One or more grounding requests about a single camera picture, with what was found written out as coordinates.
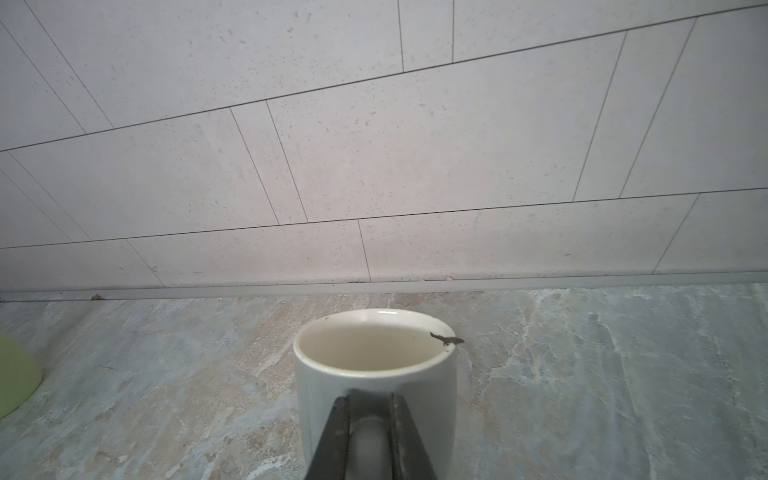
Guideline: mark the grey mug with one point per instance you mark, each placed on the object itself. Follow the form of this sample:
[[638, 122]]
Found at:
[[367, 356]]

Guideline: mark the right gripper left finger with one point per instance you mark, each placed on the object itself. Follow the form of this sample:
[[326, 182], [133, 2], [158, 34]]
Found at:
[[329, 462]]

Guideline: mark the light green mug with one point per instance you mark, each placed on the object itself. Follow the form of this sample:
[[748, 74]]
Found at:
[[20, 375]]

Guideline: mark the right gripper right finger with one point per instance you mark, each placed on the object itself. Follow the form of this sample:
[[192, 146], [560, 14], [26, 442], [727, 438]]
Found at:
[[409, 458]]

